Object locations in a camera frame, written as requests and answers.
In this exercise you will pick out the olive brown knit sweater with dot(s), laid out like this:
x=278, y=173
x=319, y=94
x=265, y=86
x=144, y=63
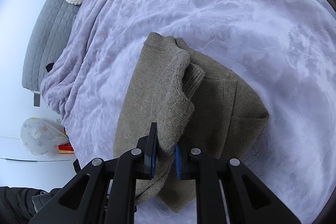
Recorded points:
x=185, y=93

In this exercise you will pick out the lavender plush bed blanket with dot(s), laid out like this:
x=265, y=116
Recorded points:
x=284, y=49

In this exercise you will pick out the clutter on floor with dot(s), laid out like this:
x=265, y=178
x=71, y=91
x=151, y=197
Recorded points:
x=65, y=149

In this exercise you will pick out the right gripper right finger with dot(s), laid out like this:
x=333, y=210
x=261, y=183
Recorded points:
x=227, y=191

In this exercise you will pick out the white patterned lamp shade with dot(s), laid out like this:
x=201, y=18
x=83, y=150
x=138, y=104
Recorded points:
x=39, y=137

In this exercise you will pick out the grey quilted headboard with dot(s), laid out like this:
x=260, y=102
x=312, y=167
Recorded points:
x=48, y=39

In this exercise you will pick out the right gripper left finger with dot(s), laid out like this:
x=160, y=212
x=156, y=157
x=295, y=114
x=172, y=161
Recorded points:
x=104, y=191

